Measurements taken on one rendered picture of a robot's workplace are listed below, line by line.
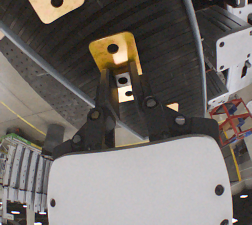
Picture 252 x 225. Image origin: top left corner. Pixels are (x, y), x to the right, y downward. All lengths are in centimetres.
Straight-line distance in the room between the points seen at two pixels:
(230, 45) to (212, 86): 26
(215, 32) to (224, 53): 4
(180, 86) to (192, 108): 7
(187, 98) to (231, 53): 13
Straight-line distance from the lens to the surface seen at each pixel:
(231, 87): 60
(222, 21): 28
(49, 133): 288
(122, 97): 15
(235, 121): 269
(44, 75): 82
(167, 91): 17
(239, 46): 27
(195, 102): 21
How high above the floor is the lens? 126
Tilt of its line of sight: 38 degrees down
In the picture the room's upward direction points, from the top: 174 degrees clockwise
